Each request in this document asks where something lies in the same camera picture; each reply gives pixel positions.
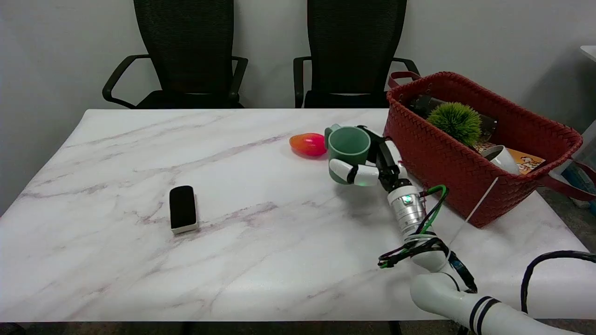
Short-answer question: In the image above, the black mesh office chair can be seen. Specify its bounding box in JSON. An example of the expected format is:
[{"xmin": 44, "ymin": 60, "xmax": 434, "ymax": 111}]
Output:
[
  {"xmin": 293, "ymin": 0, "xmax": 420, "ymax": 109},
  {"xmin": 102, "ymin": 0, "xmax": 249, "ymax": 109}
]

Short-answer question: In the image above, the thin white cable tie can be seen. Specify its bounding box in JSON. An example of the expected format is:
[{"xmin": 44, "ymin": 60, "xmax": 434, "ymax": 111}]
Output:
[{"xmin": 446, "ymin": 176, "xmax": 500, "ymax": 261}]

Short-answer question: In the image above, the green mug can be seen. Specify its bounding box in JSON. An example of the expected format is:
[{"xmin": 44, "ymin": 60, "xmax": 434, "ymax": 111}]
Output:
[{"xmin": 325, "ymin": 124, "xmax": 372, "ymax": 185}]

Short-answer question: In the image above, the white mug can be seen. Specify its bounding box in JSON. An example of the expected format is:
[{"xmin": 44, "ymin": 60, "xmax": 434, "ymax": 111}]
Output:
[{"xmin": 480, "ymin": 145, "xmax": 520, "ymax": 175}]

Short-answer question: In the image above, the thick black cable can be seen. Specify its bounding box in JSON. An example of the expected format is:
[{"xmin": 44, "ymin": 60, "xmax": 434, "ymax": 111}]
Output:
[{"xmin": 521, "ymin": 250, "xmax": 596, "ymax": 315}]

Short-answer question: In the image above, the black wrist cable bundle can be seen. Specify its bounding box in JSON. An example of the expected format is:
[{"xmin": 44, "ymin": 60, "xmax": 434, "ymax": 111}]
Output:
[{"xmin": 378, "ymin": 235, "xmax": 478, "ymax": 294}]

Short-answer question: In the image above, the green cable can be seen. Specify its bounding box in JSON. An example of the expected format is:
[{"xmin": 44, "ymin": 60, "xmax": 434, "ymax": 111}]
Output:
[{"xmin": 378, "ymin": 185, "xmax": 449, "ymax": 269}]

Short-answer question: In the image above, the green spiky ball plant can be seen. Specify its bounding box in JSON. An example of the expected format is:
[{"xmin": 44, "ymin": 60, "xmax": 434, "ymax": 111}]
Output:
[{"xmin": 427, "ymin": 102, "xmax": 483, "ymax": 147}]

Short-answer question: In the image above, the blue object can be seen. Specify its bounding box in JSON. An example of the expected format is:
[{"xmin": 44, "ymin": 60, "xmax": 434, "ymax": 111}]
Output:
[{"xmin": 561, "ymin": 162, "xmax": 596, "ymax": 217}]

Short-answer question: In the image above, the red woven basket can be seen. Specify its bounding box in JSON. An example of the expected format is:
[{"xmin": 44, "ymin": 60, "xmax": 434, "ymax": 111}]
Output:
[{"xmin": 383, "ymin": 71, "xmax": 596, "ymax": 228}]

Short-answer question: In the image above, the red orange toy mango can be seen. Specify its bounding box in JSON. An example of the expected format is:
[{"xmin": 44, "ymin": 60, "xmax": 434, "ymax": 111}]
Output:
[{"xmin": 289, "ymin": 133, "xmax": 328, "ymax": 157}]

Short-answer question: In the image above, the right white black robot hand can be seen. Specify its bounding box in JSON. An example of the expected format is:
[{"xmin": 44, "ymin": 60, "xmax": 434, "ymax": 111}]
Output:
[{"xmin": 329, "ymin": 125, "xmax": 409, "ymax": 189}]

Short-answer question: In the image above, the orange printed booklet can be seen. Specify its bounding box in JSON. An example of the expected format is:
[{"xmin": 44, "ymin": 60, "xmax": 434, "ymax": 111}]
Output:
[{"xmin": 474, "ymin": 142, "xmax": 546, "ymax": 175}]

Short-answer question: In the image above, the black whiteboard eraser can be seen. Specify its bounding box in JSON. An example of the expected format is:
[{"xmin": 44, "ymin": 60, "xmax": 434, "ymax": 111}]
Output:
[{"xmin": 169, "ymin": 185, "xmax": 199, "ymax": 235}]

